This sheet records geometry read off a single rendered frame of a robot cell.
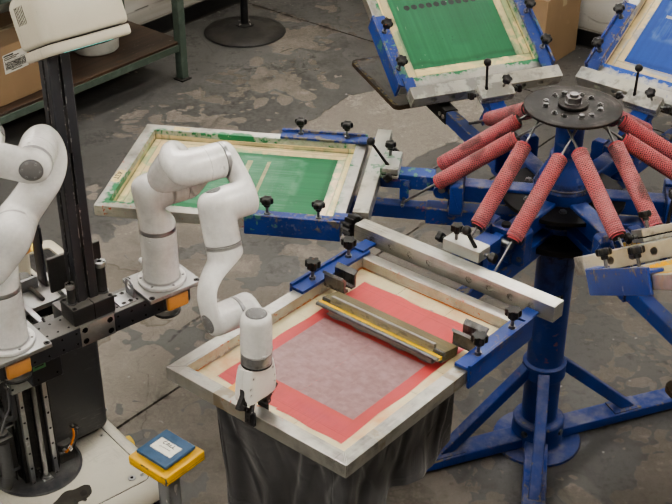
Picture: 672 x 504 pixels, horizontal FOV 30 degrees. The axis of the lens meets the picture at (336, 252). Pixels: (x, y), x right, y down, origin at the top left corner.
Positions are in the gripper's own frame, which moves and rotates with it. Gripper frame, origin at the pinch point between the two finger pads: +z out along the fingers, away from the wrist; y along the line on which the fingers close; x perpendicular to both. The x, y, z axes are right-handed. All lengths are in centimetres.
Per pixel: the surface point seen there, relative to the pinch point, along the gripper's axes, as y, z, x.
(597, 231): -128, -5, 21
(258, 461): -8.2, 23.9, -7.1
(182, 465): 19.5, 7.1, -5.9
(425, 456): -43, 28, 21
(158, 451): 21.0, 5.4, -12.3
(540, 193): -114, -18, 8
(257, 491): -9.7, 36.0, -9.0
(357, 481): -11.7, 16.3, 22.3
